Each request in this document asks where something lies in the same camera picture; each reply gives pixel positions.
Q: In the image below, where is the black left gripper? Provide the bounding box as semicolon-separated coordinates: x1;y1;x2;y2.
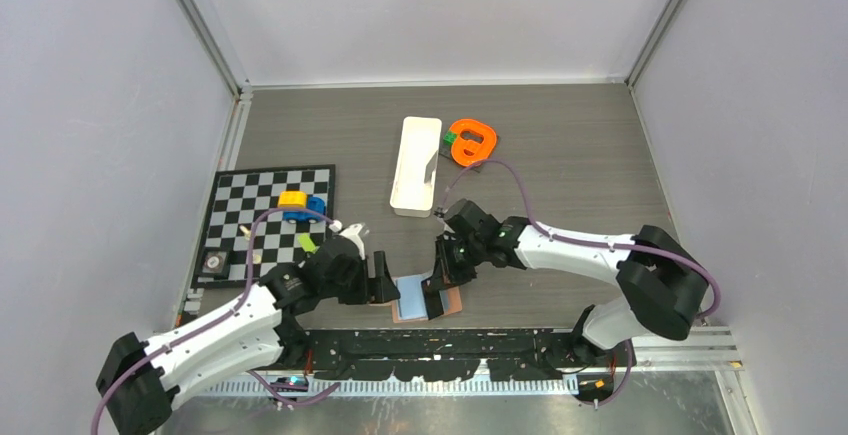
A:
321;250;399;305

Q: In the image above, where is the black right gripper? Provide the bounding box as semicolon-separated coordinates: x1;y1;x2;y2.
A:
430;233;487;293

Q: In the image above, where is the brown leather card holder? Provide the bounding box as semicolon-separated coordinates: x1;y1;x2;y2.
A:
388;273;463;323

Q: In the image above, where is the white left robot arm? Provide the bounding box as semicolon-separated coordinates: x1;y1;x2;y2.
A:
95;236;400;434

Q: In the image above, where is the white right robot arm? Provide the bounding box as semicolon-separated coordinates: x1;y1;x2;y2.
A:
421;199;708;366

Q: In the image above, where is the green rectangular block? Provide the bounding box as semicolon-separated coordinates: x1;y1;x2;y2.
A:
296;233;317;254

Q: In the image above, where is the blue toy car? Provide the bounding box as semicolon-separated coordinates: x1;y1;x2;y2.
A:
283;195;327;224

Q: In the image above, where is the white plastic tray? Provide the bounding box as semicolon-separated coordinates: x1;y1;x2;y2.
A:
389;116;442;218

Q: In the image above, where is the yellow toy brick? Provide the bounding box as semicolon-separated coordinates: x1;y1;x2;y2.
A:
277;190;309;209

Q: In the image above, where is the green small cube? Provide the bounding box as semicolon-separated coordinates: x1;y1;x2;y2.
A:
442;131;457;146

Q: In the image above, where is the poker chip in case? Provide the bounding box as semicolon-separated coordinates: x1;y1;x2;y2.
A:
200;249;230;280

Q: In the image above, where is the black white chessboard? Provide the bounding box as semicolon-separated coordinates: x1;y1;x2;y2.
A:
191;164;336;289

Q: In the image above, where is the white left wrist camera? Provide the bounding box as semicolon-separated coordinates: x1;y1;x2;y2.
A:
329;220;369;258

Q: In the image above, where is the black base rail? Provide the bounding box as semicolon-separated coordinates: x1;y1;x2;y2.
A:
291;327;637;384

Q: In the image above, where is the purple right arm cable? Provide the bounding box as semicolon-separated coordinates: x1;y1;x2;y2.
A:
440;158;722;319

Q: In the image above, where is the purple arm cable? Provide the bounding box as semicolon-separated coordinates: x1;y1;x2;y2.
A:
440;158;722;319
89;207;346;435

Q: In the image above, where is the orange plastic ring toy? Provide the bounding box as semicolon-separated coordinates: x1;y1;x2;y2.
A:
448;118;498;167

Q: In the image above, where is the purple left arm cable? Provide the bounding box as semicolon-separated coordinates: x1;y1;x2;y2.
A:
89;207;346;435

